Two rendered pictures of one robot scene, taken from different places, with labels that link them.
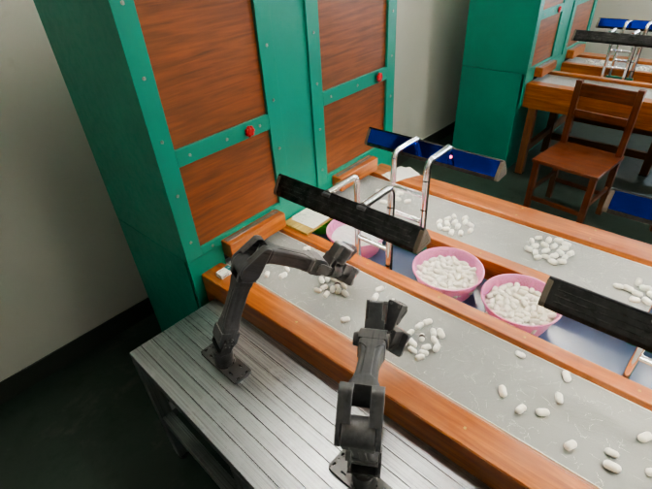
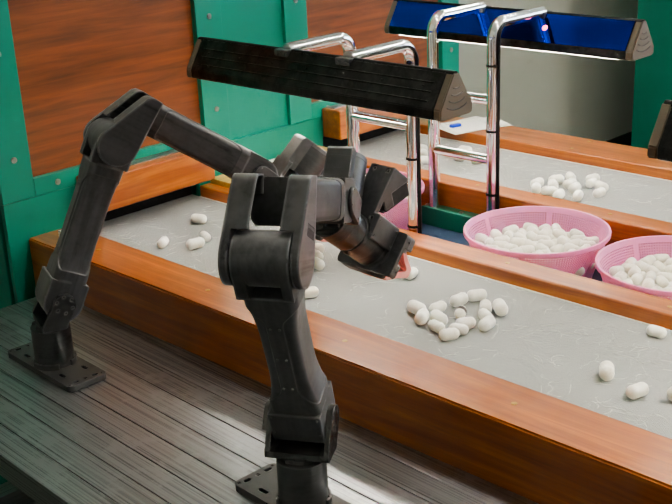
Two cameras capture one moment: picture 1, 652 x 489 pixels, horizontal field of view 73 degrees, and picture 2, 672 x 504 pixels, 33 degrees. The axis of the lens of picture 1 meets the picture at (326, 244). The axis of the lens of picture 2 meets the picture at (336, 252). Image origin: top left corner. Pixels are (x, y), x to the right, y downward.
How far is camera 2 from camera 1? 76 cm
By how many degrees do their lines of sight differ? 15
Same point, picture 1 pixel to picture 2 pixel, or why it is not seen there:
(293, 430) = (175, 445)
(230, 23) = not seen: outside the picture
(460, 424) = (506, 399)
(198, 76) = not seen: outside the picture
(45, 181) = not seen: outside the picture
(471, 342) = (561, 320)
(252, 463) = (82, 482)
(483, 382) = (572, 365)
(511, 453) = (599, 430)
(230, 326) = (70, 265)
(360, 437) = (264, 247)
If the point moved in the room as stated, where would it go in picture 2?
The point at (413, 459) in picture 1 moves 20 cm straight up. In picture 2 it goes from (413, 480) to (409, 340)
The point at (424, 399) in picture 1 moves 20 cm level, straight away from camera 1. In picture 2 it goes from (442, 373) to (474, 315)
